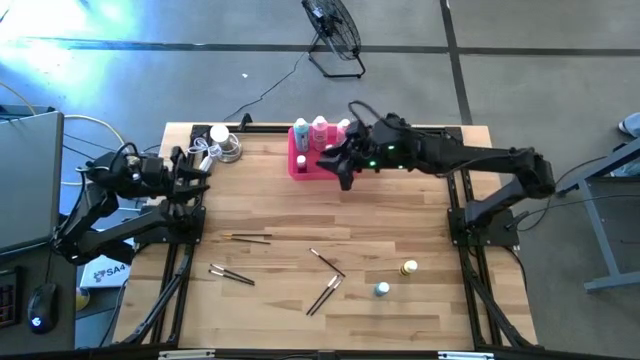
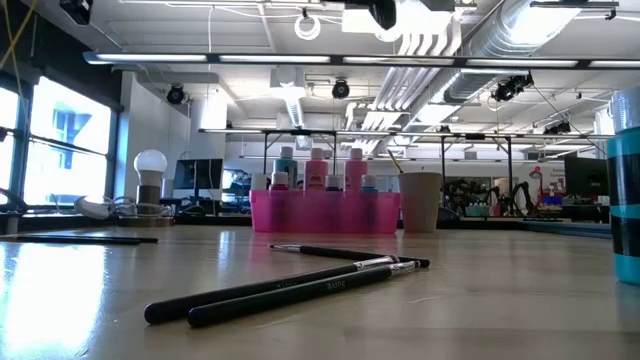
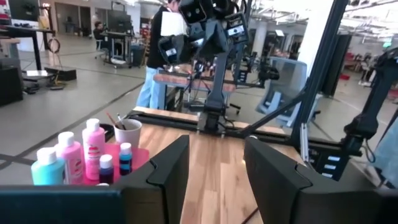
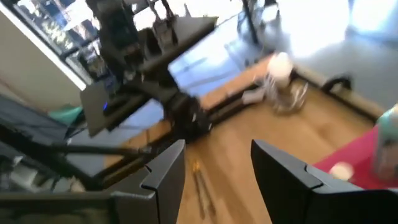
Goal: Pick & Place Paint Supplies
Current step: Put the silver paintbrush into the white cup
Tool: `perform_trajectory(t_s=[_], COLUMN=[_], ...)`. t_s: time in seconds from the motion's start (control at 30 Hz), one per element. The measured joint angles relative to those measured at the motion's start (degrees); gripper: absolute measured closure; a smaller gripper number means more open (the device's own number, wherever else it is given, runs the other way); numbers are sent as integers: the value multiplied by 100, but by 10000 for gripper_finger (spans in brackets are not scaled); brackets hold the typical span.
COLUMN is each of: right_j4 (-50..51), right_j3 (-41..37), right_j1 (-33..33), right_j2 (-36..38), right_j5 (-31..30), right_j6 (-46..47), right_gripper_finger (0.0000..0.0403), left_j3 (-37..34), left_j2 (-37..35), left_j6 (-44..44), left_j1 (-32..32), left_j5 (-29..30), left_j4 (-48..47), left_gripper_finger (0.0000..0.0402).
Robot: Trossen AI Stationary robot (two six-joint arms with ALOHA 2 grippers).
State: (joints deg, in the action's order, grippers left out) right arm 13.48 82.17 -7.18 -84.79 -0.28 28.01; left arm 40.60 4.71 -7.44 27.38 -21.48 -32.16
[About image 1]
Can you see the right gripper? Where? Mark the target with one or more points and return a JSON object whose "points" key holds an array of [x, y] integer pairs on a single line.
{"points": [[390, 147]]}

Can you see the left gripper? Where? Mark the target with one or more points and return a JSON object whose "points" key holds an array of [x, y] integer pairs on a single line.
{"points": [[167, 175]]}

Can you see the large pink paint bottle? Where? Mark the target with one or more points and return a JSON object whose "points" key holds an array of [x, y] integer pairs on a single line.
{"points": [[320, 132], [342, 127]]}

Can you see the small magenta paint bottle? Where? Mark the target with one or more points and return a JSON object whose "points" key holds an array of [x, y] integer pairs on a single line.
{"points": [[301, 162]]}

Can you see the large teal paint bottle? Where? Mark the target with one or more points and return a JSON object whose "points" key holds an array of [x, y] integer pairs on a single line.
{"points": [[301, 134]]}

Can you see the brush pair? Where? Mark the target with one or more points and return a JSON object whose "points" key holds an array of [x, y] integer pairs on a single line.
{"points": [[322, 295], [231, 272]]}

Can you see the small yellow paint bottle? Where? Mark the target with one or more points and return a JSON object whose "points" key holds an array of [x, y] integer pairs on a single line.
{"points": [[409, 267]]}

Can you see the small light blue paint bottle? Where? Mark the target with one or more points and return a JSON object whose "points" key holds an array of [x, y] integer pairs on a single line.
{"points": [[382, 288]]}

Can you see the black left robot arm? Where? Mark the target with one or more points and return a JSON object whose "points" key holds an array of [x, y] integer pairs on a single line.
{"points": [[100, 235]]}

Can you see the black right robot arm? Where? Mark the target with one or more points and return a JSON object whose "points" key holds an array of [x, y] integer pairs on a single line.
{"points": [[475, 155]]}

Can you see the pink plastic tray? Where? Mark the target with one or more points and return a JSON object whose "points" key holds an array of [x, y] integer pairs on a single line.
{"points": [[315, 172]]}

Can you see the black clamp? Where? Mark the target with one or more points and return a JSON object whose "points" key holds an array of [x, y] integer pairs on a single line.
{"points": [[245, 121]]}

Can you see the white printed box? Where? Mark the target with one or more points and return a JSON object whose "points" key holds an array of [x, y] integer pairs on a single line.
{"points": [[102, 272]]}

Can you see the black floor fan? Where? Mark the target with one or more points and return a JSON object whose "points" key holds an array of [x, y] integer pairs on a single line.
{"points": [[332, 30]]}

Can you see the yellow round object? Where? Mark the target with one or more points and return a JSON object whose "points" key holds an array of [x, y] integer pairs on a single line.
{"points": [[82, 300]]}

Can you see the dark grey desk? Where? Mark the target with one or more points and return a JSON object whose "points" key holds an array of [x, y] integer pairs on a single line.
{"points": [[65, 330]]}

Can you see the black computer mouse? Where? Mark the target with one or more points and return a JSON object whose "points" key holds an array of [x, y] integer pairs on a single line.
{"points": [[42, 307]]}

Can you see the black keyboard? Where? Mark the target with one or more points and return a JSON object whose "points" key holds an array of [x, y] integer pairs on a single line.
{"points": [[7, 300]]}

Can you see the grey metal table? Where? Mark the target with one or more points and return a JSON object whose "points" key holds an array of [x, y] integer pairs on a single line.
{"points": [[600, 220]]}

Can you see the person's foot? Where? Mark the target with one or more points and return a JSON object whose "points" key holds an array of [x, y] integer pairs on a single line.
{"points": [[631, 124]]}

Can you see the white strip on frame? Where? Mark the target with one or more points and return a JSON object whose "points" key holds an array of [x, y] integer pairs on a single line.
{"points": [[465, 355], [187, 354]]}

